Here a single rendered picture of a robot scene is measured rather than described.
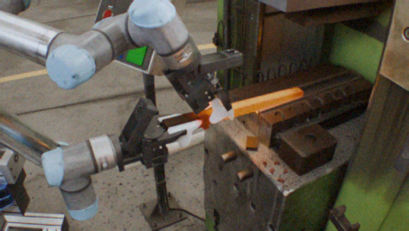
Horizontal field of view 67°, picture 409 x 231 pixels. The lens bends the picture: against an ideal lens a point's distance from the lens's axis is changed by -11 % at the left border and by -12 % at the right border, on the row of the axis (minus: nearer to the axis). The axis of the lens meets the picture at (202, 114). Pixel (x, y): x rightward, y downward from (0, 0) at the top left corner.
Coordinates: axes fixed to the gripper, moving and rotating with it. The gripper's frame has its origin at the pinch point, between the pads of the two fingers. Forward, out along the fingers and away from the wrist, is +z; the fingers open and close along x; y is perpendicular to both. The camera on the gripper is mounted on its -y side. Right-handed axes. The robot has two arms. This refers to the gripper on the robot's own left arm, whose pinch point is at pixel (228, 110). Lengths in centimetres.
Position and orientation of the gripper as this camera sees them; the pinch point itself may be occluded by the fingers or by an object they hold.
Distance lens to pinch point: 84.4
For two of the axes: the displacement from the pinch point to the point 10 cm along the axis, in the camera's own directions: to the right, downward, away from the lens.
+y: -7.7, 6.3, -0.6
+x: 4.7, 5.1, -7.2
